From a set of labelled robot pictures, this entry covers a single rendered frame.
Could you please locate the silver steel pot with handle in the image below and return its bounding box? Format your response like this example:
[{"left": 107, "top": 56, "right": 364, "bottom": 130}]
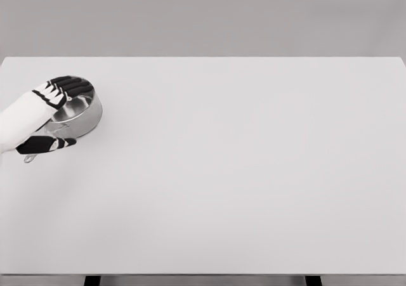
[{"left": 23, "top": 79, "right": 103, "bottom": 164}]

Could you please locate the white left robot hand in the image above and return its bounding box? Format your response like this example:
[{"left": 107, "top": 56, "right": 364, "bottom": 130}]
[{"left": 8, "top": 75, "right": 95, "bottom": 156}]

